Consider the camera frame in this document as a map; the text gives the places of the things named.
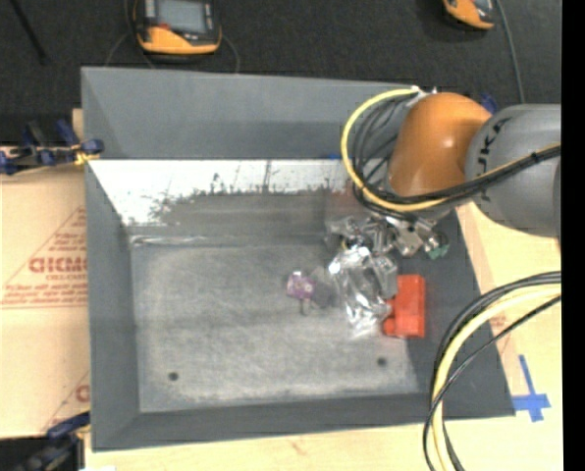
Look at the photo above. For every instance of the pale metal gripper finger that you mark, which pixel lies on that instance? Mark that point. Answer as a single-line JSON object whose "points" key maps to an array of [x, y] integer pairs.
{"points": [[371, 246], [368, 225]]}

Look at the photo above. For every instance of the crumpled clear plastic packet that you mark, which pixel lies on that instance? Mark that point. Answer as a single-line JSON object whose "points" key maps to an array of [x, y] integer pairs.
{"points": [[358, 292]]}

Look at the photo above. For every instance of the red toy block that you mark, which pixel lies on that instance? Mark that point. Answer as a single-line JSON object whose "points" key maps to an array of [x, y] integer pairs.
{"points": [[408, 307]]}

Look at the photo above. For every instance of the purple small toy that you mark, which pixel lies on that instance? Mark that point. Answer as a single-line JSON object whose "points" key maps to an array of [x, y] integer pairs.
{"points": [[298, 285]]}

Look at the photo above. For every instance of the grey metal bin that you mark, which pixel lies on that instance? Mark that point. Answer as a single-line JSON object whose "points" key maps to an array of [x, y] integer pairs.
{"points": [[253, 341]]}

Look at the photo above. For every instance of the brown cardboard board red print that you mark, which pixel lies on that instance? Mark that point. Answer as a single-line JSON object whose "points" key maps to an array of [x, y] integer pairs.
{"points": [[37, 312]]}

